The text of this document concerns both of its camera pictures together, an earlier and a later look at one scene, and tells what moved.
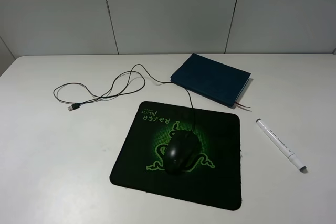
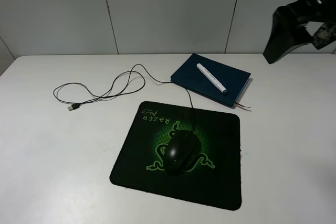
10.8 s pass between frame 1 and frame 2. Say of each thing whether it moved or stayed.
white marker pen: moved
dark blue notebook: stayed
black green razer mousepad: stayed
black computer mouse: stayed
